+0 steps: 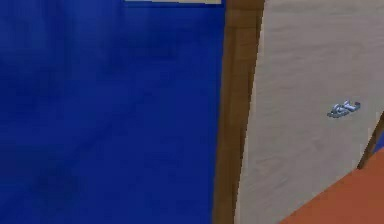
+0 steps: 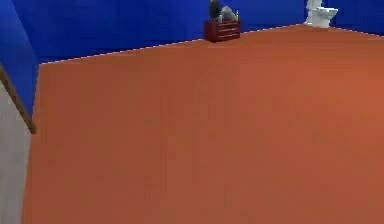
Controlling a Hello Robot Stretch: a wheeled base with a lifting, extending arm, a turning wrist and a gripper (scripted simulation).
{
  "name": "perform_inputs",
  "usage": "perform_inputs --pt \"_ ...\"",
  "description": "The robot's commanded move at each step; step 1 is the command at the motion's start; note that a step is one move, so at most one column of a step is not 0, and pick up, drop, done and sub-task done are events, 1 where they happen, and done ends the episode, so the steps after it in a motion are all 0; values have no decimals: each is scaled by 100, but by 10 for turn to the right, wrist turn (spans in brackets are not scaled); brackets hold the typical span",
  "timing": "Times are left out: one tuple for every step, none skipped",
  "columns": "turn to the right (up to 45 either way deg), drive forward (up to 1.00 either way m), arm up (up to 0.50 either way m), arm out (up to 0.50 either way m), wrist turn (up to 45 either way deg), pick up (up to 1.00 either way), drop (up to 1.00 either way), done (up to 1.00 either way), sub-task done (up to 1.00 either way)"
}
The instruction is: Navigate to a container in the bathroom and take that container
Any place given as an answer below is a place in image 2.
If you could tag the small grey bottle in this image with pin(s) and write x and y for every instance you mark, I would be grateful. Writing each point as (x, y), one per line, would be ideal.
(237, 15)

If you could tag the white toilet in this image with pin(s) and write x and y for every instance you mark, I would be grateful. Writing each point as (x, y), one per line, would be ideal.
(320, 14)

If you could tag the grey crumpled cloth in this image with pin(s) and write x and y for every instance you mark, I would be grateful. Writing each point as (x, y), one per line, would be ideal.
(228, 13)

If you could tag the dark red drawer chest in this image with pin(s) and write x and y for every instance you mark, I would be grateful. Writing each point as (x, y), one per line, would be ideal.
(222, 31)

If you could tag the dark round vase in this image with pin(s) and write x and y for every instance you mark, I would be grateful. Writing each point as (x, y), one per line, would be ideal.
(214, 9)

